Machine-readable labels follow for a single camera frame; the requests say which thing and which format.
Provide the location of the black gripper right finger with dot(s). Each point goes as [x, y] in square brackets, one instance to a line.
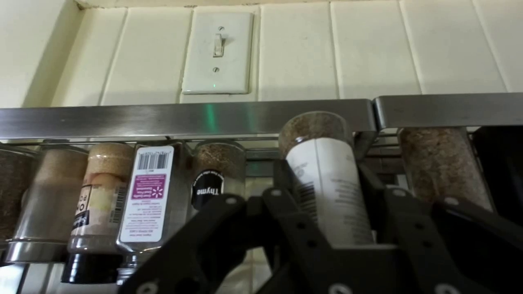
[452, 245]

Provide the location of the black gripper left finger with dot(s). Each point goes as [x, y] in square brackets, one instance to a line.
[230, 233]

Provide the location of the spice bottle with white label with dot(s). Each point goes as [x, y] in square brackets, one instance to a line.
[328, 184]

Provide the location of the steel spice shelf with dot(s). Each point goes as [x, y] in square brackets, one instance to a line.
[109, 122]

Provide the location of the thyme jar black label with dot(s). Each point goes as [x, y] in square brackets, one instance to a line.
[218, 168]

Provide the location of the glass jar brown spice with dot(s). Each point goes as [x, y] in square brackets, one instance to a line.
[444, 163]

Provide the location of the jar with purple white label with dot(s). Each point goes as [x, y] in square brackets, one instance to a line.
[148, 201]

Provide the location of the tan spice jar printed label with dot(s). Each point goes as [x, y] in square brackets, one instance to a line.
[101, 201]

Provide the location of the steel lid pale spice jar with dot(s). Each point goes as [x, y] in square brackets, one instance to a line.
[47, 201]

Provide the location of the white light switch plate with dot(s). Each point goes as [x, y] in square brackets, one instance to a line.
[218, 54]

